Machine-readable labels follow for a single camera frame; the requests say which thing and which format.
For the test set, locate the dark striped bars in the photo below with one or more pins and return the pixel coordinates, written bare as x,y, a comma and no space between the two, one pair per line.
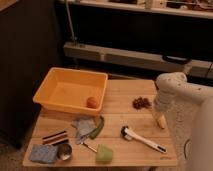
54,138

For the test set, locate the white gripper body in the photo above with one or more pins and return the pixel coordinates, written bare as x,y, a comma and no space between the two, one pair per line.
160,104

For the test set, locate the white black dish brush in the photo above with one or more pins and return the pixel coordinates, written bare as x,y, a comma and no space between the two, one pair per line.
129,134

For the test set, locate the grey metal rail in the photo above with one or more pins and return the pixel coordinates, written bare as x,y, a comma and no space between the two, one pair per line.
136,59

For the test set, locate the orange fruit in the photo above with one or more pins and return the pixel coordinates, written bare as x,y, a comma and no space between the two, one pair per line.
92,102

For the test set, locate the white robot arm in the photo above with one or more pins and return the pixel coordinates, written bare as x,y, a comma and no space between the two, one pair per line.
188,109

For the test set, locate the small metal utensil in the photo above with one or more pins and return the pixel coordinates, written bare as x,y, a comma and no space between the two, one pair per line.
89,147

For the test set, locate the blue sponge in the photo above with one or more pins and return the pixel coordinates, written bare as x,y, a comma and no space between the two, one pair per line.
44,154

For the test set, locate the green pepper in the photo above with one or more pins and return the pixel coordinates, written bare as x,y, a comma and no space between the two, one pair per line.
99,128

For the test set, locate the grey blue cloth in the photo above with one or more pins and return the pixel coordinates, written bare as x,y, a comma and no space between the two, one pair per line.
84,127

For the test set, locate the dark cabinet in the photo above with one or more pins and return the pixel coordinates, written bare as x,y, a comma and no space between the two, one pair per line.
29,47

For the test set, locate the yellow plastic tray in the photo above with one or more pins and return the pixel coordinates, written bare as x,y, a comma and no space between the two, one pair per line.
67,90

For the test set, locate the wooden shelf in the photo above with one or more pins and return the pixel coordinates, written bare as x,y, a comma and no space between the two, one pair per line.
143,8

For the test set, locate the yellow banana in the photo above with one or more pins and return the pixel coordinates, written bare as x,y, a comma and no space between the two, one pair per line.
161,121

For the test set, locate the dark grape bunch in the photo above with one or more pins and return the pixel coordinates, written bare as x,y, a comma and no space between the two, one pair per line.
140,103

